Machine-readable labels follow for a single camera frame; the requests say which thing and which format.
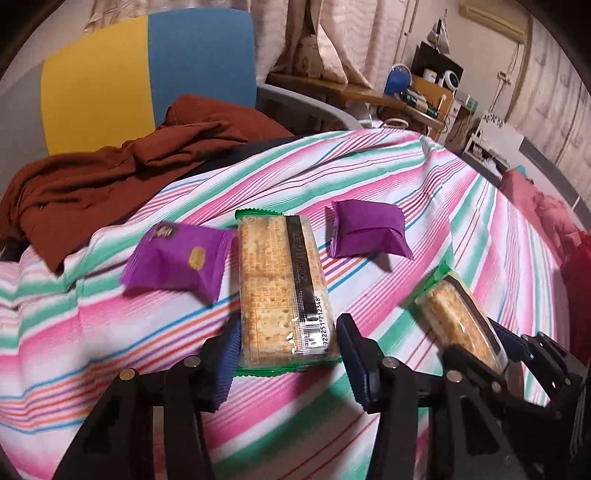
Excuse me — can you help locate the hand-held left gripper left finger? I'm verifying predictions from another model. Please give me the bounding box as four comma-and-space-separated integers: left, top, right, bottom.
53, 314, 243, 480

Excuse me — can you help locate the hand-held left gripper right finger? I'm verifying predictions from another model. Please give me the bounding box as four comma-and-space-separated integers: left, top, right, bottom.
336, 314, 529, 480

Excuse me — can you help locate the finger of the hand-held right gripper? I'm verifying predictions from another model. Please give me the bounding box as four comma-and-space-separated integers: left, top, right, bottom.
442, 346, 552, 409
489, 318, 583, 384

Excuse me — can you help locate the cracker packet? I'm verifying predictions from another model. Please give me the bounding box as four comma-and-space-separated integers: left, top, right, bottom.
413, 263, 509, 374
235, 209, 341, 377

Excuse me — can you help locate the purple snack packet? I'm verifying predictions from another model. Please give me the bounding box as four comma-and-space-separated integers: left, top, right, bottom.
325, 199, 414, 259
121, 222, 236, 308

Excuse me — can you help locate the striped blanket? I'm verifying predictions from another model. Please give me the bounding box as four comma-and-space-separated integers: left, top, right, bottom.
0, 129, 578, 480

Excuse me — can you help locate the pink cloth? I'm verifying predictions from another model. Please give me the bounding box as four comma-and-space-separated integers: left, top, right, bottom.
500, 168, 583, 261

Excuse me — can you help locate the grey bed panel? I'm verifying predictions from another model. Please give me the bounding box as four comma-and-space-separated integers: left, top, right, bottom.
518, 136, 591, 220

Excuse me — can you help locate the white cabinet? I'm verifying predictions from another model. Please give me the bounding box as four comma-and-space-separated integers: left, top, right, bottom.
464, 113, 526, 163

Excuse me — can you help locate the brown cloth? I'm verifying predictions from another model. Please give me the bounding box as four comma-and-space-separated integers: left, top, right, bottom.
0, 95, 296, 274

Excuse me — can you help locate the wooden box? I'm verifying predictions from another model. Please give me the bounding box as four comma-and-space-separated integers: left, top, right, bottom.
410, 76, 456, 117

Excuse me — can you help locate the wooden desk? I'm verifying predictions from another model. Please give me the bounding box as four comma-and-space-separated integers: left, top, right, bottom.
267, 71, 409, 110

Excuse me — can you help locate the blue fan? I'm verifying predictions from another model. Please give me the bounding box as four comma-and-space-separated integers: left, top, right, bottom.
384, 64, 413, 95

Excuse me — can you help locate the yellow and blue chair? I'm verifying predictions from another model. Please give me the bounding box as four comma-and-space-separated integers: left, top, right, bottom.
41, 9, 366, 158

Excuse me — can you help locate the clothes iron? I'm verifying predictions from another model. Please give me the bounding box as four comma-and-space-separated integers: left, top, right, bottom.
428, 19, 451, 51

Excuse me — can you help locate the air conditioner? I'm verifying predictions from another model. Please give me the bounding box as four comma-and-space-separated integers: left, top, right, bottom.
457, 2, 527, 43

